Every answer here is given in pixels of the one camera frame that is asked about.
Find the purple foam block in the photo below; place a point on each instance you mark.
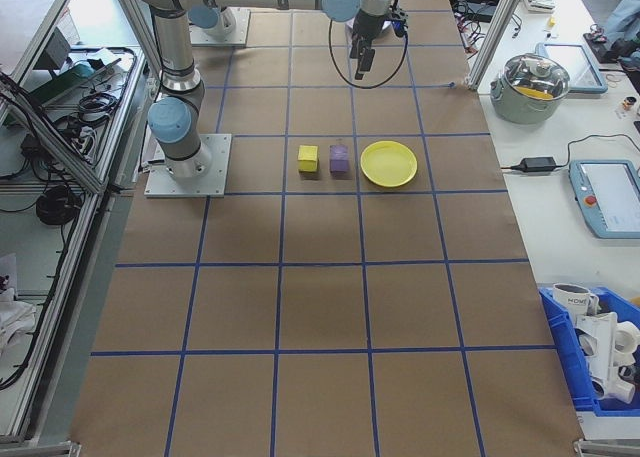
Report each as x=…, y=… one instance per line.
x=339, y=159

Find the yellow foam block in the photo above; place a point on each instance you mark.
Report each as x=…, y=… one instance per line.
x=308, y=158

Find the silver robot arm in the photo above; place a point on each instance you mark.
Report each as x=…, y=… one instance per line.
x=172, y=52
x=220, y=22

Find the yellow plate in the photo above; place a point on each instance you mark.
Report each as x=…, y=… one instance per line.
x=388, y=163

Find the metal cooking pot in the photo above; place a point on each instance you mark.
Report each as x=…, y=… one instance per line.
x=525, y=108

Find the glass pot lid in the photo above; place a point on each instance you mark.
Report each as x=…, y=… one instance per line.
x=535, y=77

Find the black power adapter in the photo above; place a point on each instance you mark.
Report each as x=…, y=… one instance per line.
x=539, y=164

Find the light blue teach pendant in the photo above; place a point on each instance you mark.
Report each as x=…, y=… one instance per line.
x=605, y=197
x=586, y=72

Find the light blue jacket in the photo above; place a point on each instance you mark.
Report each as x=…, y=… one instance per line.
x=625, y=12

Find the small tape roll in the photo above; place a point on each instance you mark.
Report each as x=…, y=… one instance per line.
x=631, y=104

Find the green circuit board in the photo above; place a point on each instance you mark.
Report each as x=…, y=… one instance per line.
x=60, y=81

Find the grey power supply box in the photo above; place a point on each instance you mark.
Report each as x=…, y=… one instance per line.
x=55, y=49

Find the white printed mug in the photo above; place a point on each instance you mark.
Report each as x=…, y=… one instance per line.
x=570, y=299

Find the blue plastic bin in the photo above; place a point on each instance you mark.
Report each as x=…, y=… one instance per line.
x=560, y=337

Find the white PVC pipe fitting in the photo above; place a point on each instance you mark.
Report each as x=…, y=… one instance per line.
x=605, y=347

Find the white cloth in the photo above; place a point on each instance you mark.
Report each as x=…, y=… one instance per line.
x=15, y=319

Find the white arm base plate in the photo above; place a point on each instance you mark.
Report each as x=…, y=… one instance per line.
x=220, y=177
x=240, y=32

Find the aluminium extrusion post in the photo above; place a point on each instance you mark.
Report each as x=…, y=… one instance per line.
x=495, y=32

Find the V-shaped metal frame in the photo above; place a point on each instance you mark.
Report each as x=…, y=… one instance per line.
x=60, y=307

